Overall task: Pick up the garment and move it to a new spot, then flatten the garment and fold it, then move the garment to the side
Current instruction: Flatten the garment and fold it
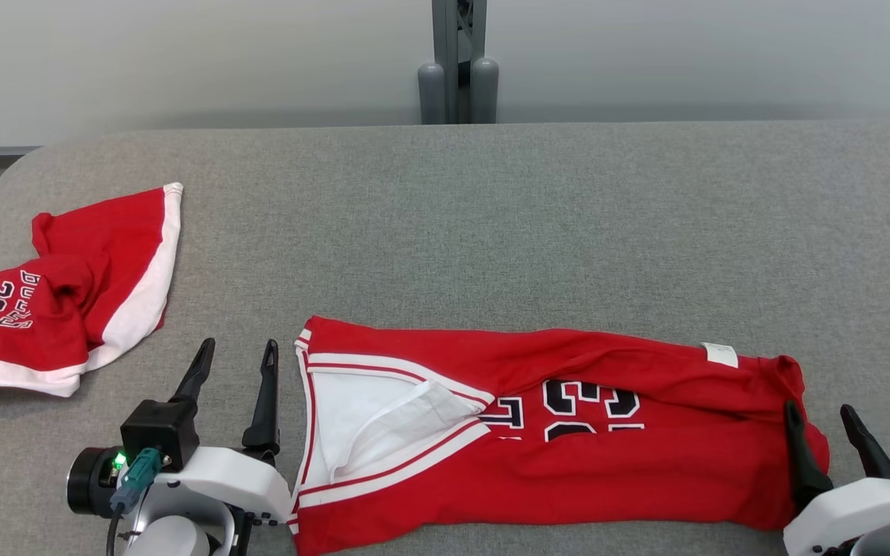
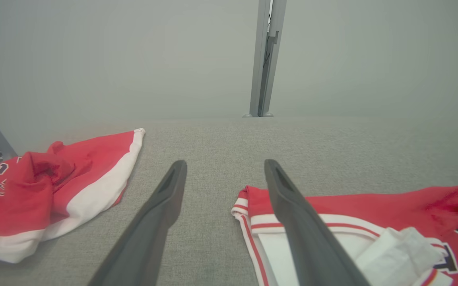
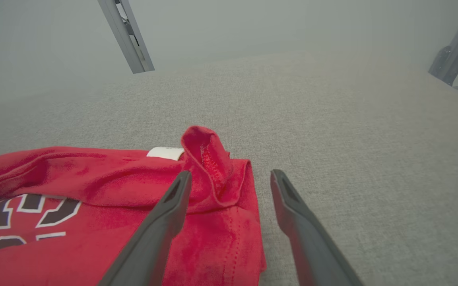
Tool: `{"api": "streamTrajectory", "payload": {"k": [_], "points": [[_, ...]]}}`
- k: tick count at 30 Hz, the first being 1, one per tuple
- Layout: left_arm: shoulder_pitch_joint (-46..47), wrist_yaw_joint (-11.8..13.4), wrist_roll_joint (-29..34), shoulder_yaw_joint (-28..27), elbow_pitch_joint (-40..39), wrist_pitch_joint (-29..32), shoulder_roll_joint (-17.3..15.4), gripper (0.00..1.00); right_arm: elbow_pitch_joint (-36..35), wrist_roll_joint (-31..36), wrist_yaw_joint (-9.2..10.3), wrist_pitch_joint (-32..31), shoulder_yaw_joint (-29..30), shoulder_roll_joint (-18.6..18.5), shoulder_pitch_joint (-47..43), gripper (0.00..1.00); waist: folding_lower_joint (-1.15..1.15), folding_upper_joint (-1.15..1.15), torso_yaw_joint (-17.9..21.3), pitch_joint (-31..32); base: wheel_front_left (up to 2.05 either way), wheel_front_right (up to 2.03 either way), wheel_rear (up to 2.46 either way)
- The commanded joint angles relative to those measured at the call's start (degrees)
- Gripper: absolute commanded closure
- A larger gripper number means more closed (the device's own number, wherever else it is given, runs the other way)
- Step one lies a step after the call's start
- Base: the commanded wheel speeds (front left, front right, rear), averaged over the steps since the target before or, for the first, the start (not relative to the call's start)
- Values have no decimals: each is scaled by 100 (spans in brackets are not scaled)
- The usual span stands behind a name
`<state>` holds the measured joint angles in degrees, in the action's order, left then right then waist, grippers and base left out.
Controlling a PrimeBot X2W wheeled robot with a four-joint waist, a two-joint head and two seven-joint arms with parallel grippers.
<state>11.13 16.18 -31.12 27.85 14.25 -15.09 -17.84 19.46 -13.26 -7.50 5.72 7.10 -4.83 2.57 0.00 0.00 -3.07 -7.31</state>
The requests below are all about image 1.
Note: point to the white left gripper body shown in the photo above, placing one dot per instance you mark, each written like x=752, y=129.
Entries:
x=229, y=483

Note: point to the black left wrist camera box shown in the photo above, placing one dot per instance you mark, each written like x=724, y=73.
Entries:
x=161, y=432

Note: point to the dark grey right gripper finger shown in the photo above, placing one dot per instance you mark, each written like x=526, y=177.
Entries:
x=866, y=444
x=804, y=455

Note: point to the grey cylindrical post foot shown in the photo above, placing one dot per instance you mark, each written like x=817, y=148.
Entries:
x=484, y=93
x=431, y=96

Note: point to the red white printed shorts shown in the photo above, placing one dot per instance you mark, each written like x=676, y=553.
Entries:
x=105, y=247

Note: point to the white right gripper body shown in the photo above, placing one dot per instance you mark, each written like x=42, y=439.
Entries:
x=854, y=513

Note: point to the red white basketball jersey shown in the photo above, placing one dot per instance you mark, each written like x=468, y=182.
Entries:
x=568, y=479

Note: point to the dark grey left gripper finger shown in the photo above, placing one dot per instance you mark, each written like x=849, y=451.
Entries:
x=266, y=401
x=196, y=371

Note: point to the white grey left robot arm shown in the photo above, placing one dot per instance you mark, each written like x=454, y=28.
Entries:
x=174, y=537

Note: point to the grey metal partition post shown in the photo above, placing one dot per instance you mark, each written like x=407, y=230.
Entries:
x=445, y=38

